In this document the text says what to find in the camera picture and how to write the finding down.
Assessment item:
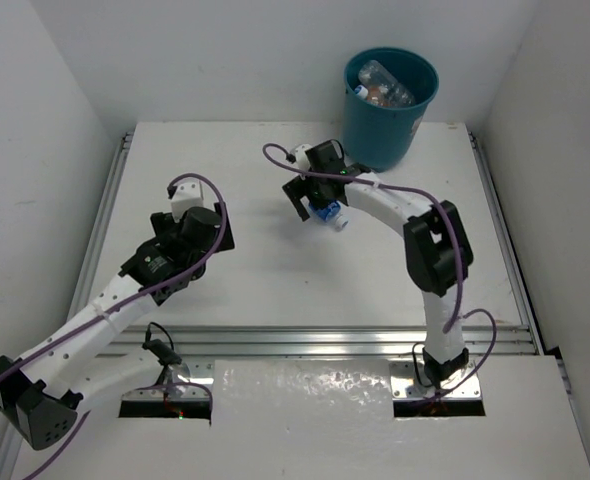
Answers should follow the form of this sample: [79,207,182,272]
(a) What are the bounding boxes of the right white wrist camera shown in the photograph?
[286,144,312,171]

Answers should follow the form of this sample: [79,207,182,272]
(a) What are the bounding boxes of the aluminium frame rail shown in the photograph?
[5,122,590,479]

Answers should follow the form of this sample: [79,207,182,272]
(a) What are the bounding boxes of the teal plastic bin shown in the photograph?
[341,47,439,171]

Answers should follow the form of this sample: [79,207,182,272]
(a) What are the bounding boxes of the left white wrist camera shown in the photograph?
[168,179,204,223]

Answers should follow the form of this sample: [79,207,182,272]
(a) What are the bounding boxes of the blue label bottle back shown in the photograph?
[309,201,349,232]

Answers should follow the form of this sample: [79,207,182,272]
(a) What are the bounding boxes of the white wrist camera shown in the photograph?
[168,179,204,223]
[286,144,312,171]

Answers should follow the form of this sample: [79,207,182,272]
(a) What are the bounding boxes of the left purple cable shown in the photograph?
[0,172,226,480]

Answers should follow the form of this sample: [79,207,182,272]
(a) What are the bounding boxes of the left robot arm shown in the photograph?
[0,202,234,451]

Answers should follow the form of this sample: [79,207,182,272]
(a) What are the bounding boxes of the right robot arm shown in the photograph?
[282,140,473,388]

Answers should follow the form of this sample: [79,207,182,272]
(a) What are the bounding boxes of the clear bottle diagonal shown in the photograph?
[357,60,416,108]

